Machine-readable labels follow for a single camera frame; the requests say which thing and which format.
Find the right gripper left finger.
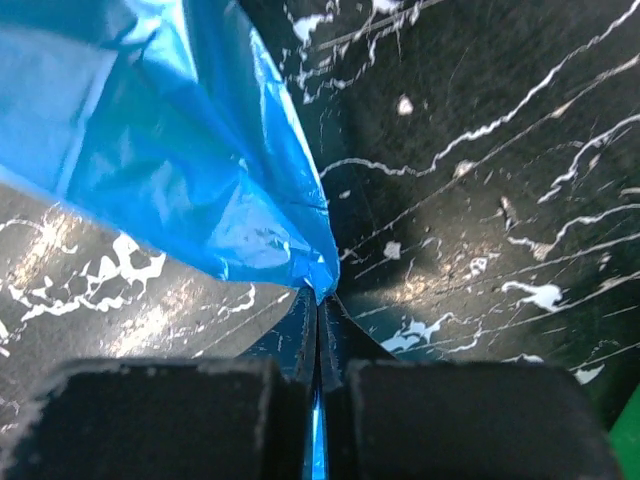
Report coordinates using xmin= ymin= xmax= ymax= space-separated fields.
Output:
xmin=1 ymin=289 xmax=317 ymax=479

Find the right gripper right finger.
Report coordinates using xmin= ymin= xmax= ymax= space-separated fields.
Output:
xmin=319 ymin=297 xmax=622 ymax=479

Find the detached blue trash bag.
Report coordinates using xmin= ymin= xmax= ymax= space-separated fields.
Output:
xmin=1 ymin=1 xmax=340 ymax=299

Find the green vegetable basket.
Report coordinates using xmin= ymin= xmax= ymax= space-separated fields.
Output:
xmin=609 ymin=387 xmax=640 ymax=480

